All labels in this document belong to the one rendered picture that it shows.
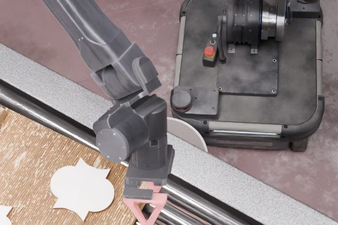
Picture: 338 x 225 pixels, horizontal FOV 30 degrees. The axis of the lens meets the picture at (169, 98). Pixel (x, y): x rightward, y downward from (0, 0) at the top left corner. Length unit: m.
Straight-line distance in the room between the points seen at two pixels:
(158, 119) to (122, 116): 0.06
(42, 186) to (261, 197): 0.47
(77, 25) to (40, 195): 0.56
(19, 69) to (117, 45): 0.68
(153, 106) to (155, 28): 1.77
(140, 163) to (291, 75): 1.36
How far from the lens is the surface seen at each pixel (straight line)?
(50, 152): 1.44
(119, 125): 0.91
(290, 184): 2.37
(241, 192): 1.37
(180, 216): 1.36
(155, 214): 1.02
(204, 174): 1.39
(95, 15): 0.95
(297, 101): 2.25
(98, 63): 0.95
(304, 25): 2.43
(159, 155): 1.00
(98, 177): 1.38
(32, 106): 1.53
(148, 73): 0.95
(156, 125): 0.96
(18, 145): 1.47
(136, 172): 1.00
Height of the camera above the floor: 2.20
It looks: 60 degrees down
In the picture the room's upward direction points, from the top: 10 degrees counter-clockwise
